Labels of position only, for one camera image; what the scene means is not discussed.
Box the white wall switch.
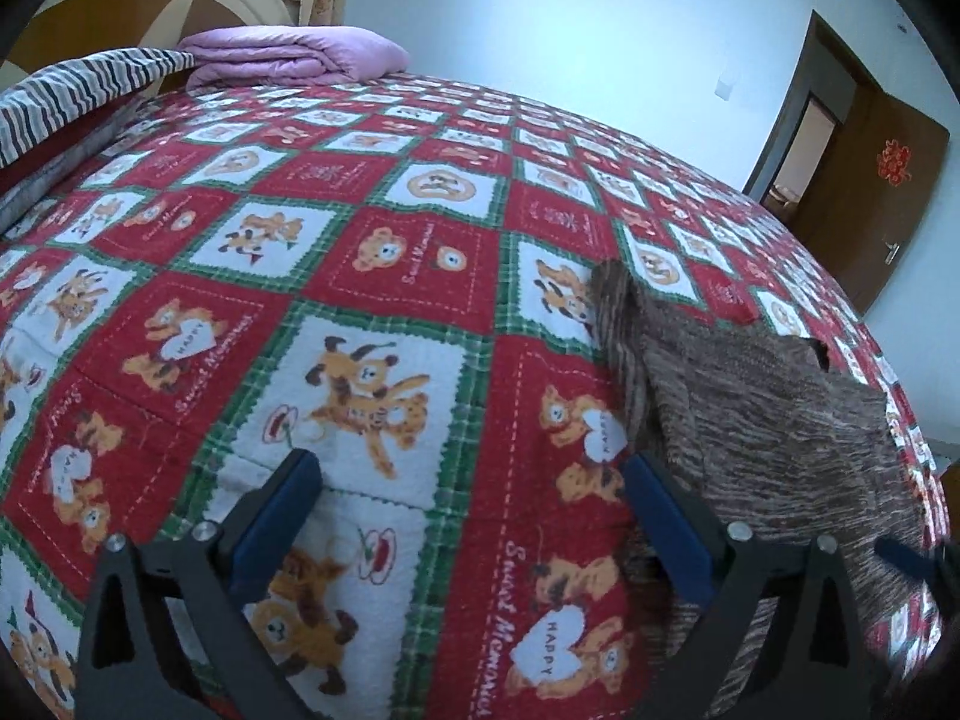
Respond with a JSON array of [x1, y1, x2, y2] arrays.
[[715, 70, 739, 101]]

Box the dark door frame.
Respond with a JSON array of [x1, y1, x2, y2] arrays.
[[743, 11, 880, 202]]

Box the brown wooden door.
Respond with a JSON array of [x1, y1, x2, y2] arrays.
[[789, 91, 950, 314]]

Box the red door decoration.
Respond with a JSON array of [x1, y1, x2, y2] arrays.
[[875, 138, 913, 187]]

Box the silver door handle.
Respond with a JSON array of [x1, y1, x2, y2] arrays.
[[884, 239, 901, 266]]

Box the red checkered cartoon bedspread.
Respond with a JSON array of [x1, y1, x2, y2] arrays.
[[2, 76, 949, 718]]

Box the striped grey pillow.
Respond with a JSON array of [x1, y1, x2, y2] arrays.
[[2, 47, 195, 167]]

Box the folded purple quilt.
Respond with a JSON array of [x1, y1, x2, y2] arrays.
[[178, 25, 410, 88]]

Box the cream and brown headboard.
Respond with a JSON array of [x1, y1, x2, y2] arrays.
[[2, 0, 290, 88]]

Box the brown striped knit sweater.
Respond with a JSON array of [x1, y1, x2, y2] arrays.
[[589, 260, 924, 718]]

